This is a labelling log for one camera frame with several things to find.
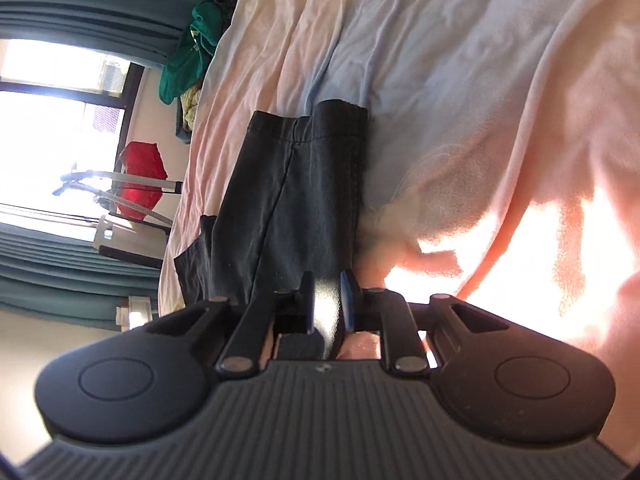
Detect pale yellow knit cloth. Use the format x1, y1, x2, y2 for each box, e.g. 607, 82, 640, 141
179, 86, 202, 135

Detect window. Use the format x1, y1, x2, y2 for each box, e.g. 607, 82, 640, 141
0, 37, 132, 222

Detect red umbrella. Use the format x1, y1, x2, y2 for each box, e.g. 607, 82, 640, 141
116, 141, 169, 222

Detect dark grey pants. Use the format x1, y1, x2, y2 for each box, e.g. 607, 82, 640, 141
173, 100, 371, 361

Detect green garment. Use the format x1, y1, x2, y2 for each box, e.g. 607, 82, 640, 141
159, 0, 236, 106

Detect pastel pink blue blanket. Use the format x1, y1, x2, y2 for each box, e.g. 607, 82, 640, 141
157, 0, 640, 453

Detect small white box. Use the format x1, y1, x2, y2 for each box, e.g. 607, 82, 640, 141
115, 295, 154, 334

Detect teal curtain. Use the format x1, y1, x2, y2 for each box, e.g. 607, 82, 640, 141
0, 220, 167, 333
0, 0, 232, 70

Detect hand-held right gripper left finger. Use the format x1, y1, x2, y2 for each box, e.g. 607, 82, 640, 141
145, 270, 317, 378

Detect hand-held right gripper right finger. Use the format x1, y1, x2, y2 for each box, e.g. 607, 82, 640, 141
339, 269, 506, 378

